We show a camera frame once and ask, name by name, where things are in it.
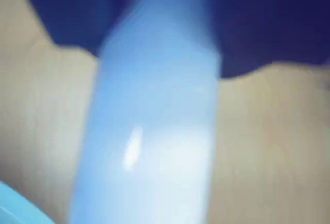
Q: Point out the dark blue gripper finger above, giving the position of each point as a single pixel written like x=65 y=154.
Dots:
x=77 y=13
x=270 y=23

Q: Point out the white blue tube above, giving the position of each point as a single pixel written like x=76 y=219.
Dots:
x=149 y=121

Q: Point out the cyan plastic object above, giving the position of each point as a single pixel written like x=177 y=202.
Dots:
x=23 y=206

